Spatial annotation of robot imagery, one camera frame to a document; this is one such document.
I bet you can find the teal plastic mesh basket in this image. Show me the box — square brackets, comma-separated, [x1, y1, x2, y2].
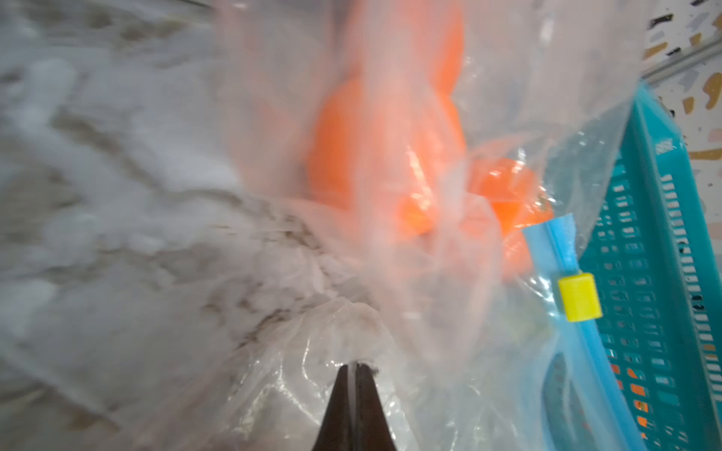
[580, 86, 721, 450]

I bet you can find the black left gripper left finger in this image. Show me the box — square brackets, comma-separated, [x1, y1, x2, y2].
[312, 365, 352, 451]

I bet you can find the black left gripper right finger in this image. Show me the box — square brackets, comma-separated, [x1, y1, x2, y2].
[353, 363, 397, 451]

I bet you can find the orange fruit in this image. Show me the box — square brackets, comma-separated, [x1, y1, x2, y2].
[343, 1, 464, 96]
[468, 158, 554, 281]
[306, 78, 466, 240]

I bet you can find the yellow bag zip slider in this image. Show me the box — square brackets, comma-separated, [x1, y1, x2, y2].
[558, 272, 603, 322]

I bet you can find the clear zip-top plastic bag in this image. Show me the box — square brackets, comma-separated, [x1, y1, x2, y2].
[214, 1, 652, 450]

